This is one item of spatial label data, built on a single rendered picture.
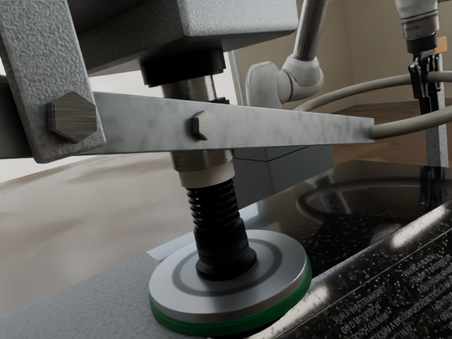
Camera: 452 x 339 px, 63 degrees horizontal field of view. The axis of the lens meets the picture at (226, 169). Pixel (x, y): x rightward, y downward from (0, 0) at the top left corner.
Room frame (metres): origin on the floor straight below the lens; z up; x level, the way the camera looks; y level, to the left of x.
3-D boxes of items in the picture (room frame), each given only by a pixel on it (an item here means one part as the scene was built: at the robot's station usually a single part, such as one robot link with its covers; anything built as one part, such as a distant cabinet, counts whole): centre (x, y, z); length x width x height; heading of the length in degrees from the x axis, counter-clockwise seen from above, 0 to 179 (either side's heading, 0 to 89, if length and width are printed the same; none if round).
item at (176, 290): (0.46, 0.02, 0.84); 0.21 x 0.21 x 0.01
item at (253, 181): (1.73, -0.23, 0.40); 0.50 x 0.50 x 0.80; 32
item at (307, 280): (0.46, 0.02, 0.84); 0.22 x 0.22 x 0.04
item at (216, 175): (0.46, 0.02, 0.99); 0.07 x 0.07 x 0.04
